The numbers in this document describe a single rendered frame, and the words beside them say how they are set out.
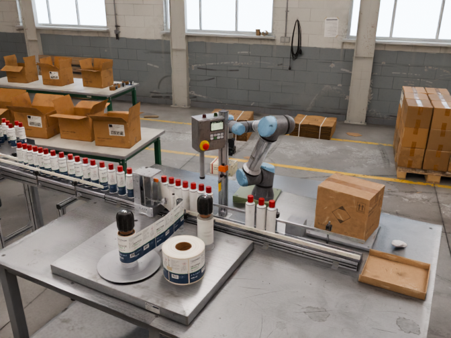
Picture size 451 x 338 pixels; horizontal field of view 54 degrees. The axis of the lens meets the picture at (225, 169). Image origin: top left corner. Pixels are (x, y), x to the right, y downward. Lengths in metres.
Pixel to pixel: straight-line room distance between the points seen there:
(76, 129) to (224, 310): 2.80
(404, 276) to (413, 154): 3.38
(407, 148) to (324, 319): 3.83
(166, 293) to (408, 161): 4.13
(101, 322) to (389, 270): 1.74
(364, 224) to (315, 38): 5.48
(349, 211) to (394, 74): 5.36
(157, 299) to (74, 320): 1.10
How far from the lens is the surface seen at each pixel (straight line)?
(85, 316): 3.08
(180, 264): 2.06
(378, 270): 2.42
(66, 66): 6.95
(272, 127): 2.50
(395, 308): 2.22
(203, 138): 2.48
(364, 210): 2.50
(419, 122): 5.56
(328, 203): 2.57
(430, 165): 5.74
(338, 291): 2.24
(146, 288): 2.13
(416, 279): 2.42
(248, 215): 2.49
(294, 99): 7.93
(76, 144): 4.34
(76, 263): 2.37
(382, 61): 7.68
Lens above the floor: 2.17
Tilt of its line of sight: 23 degrees down
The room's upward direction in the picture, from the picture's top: straight up
